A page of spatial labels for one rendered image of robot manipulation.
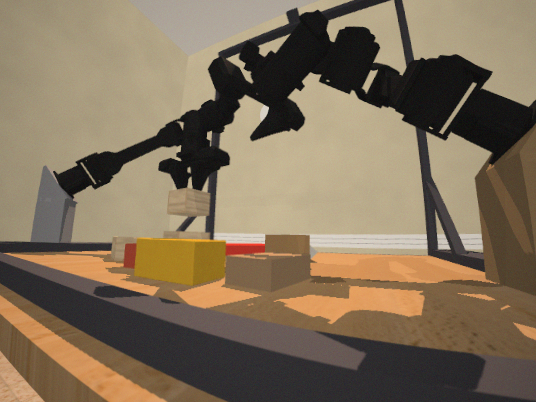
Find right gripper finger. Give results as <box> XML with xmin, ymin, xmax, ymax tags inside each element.
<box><xmin>190</xmin><ymin>162</ymin><xmax>218</xmax><ymax>191</ymax></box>
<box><xmin>167</xmin><ymin>168</ymin><xmax>191</xmax><ymax>189</ymax></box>

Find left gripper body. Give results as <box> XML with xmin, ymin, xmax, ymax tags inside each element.
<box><xmin>208</xmin><ymin>49</ymin><xmax>306</xmax><ymax>131</ymax></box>

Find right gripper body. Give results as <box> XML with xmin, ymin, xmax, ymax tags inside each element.
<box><xmin>158</xmin><ymin>129</ymin><xmax>230</xmax><ymax>173</ymax></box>

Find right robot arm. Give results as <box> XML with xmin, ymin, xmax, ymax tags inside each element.
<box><xmin>53</xmin><ymin>99</ymin><xmax>234</xmax><ymax>199</ymax></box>

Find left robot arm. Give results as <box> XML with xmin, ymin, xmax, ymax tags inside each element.
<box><xmin>279</xmin><ymin>10</ymin><xmax>536</xmax><ymax>165</ymax></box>

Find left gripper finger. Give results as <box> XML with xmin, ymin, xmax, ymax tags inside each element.
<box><xmin>214</xmin><ymin>94</ymin><xmax>241</xmax><ymax>129</ymax></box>
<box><xmin>250</xmin><ymin>108</ymin><xmax>290</xmax><ymax>141</ymax></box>

